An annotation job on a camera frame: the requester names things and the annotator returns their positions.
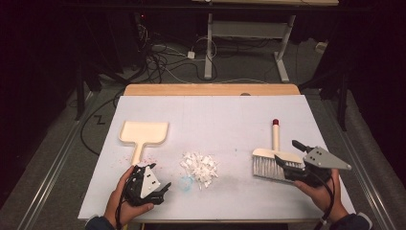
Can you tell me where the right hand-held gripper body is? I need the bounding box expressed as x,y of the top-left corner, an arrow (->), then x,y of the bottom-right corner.
282,146 -> 352,189

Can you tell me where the white foam board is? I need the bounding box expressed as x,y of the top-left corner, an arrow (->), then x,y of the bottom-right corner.
78,94 -> 357,221

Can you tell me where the aluminium rail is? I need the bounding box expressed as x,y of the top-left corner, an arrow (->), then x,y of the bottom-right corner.
13,91 -> 98,230
321,95 -> 397,230

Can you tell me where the person's right hand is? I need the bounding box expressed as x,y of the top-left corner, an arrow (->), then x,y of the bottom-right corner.
293,168 -> 350,224

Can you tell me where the white metal frame desk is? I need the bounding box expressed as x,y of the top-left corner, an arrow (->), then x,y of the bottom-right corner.
191,0 -> 340,83

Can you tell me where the cream dustpan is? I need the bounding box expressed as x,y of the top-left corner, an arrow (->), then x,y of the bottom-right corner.
118,120 -> 169,166

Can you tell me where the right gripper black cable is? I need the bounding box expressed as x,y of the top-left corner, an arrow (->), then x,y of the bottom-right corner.
305,171 -> 336,230

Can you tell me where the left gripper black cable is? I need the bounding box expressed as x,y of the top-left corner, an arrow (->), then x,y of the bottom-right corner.
114,180 -> 127,230

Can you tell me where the pile of white paper scraps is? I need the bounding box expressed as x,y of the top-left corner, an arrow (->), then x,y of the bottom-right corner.
179,151 -> 220,191

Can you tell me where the tangle of black floor cables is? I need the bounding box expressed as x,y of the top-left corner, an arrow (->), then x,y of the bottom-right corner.
133,22 -> 218,84

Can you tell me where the cream brush with red tip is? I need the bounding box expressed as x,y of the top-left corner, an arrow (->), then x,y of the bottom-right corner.
251,118 -> 305,185

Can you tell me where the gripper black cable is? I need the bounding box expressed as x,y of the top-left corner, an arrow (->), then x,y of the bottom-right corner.
114,180 -> 127,230
305,171 -> 336,230

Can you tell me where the long black floor cable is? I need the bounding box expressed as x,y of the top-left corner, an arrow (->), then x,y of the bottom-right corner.
79,90 -> 126,157

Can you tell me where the black metal stand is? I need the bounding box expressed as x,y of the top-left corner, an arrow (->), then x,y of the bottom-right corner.
74,61 -> 103,122
300,61 -> 352,132

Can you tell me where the person's left hand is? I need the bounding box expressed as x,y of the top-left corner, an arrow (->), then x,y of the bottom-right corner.
103,165 -> 155,228

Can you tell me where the white power strip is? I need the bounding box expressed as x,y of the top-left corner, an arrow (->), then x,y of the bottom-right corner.
315,40 -> 329,54

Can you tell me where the wooden table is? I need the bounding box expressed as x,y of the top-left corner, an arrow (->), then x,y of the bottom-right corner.
123,83 -> 322,224

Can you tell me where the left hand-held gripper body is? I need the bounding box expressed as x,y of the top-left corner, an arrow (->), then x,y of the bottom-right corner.
123,164 -> 166,207

